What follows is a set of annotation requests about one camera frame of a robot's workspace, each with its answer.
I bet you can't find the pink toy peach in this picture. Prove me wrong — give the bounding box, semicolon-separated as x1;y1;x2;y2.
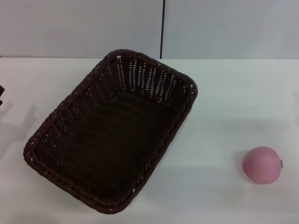
242;146;285;186

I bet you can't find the dark brown woven rectangular basket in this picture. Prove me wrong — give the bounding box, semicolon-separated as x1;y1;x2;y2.
22;49;199;215

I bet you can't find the black vertical wall strip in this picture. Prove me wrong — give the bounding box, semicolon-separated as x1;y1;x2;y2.
159;0;166;59

